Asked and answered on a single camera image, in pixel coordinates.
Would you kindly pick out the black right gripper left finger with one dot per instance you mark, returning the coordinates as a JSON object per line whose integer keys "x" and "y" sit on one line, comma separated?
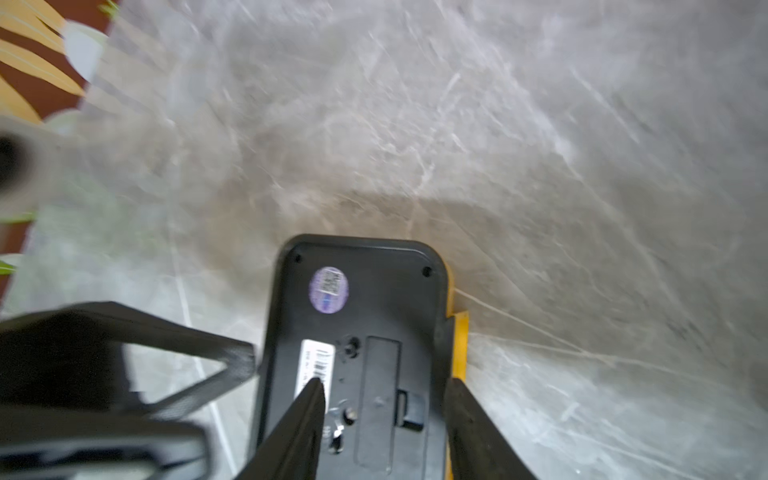
{"x": 291, "y": 451}

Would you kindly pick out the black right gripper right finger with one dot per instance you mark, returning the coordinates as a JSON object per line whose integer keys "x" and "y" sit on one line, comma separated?
{"x": 477, "y": 448}

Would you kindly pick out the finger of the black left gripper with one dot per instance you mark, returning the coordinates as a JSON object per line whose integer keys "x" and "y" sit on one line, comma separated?
{"x": 108, "y": 357}
{"x": 40, "y": 443}

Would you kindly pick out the black battery cover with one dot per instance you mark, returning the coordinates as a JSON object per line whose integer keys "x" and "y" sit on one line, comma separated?
{"x": 377, "y": 405}

